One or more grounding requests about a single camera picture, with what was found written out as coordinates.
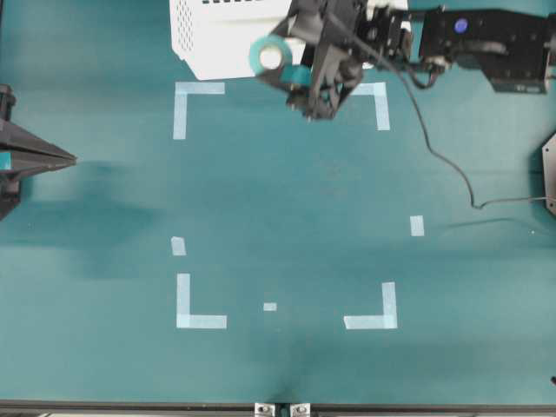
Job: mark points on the metal table edge bracket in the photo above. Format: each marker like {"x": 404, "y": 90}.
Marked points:
{"x": 282, "y": 410}

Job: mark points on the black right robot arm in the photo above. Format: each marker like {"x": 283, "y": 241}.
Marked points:
{"x": 514, "y": 51}

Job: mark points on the top-left tape corner marker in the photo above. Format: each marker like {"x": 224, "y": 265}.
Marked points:
{"x": 182, "y": 92}

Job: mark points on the small right tape piece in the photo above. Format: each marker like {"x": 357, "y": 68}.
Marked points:
{"x": 417, "y": 228}

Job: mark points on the white plastic lattice basket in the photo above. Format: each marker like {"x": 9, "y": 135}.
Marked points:
{"x": 214, "y": 38}

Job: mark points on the small tape piece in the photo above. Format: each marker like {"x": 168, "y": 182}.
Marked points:
{"x": 269, "y": 306}
{"x": 417, "y": 228}
{"x": 178, "y": 246}

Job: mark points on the top-right tape corner marker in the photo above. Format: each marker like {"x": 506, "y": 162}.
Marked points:
{"x": 378, "y": 91}

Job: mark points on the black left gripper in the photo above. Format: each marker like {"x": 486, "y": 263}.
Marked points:
{"x": 23, "y": 154}

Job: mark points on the bottom-right tape corner marker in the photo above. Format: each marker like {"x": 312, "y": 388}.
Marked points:
{"x": 385, "y": 321}

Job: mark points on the teal masking tape roll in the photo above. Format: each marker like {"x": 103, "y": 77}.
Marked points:
{"x": 269, "y": 53}

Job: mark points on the bottom-left tape corner marker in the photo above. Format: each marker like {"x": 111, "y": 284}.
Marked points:
{"x": 184, "y": 317}

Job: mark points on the small bottom tape piece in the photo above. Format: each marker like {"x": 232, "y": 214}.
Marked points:
{"x": 269, "y": 306}

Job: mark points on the small left tape piece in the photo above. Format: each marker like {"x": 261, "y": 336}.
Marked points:
{"x": 178, "y": 246}

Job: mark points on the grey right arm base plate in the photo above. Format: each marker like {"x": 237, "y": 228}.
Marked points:
{"x": 549, "y": 172}

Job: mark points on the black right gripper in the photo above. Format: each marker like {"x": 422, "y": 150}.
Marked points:
{"x": 331, "y": 66}

